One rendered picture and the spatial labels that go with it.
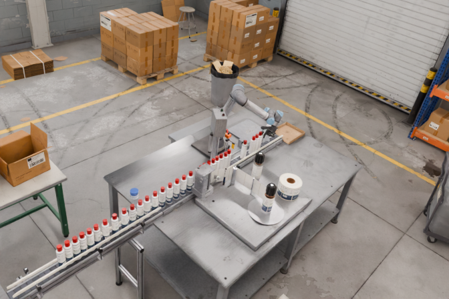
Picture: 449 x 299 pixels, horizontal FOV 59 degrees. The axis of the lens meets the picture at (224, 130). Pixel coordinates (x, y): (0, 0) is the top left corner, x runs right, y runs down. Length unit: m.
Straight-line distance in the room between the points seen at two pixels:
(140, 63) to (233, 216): 3.94
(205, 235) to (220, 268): 0.31
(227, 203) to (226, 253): 0.48
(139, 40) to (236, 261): 4.28
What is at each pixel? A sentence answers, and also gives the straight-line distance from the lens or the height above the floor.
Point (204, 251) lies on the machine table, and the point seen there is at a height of 0.83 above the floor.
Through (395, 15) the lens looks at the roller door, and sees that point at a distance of 7.24.
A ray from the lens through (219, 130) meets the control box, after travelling 3.37.
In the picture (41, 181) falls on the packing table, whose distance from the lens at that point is 3.81.
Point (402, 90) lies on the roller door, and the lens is 7.45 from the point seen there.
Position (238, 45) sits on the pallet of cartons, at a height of 0.58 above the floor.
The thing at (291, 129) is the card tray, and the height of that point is 0.83.
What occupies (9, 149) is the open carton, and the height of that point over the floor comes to 0.96.
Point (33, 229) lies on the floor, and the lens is 4.51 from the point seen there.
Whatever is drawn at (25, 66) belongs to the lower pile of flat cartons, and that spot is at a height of 0.20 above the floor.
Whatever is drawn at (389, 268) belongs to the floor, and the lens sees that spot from 4.64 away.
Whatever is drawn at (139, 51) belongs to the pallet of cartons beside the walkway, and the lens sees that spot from 6.56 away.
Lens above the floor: 3.26
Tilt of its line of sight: 34 degrees down
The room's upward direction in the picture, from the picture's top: 8 degrees clockwise
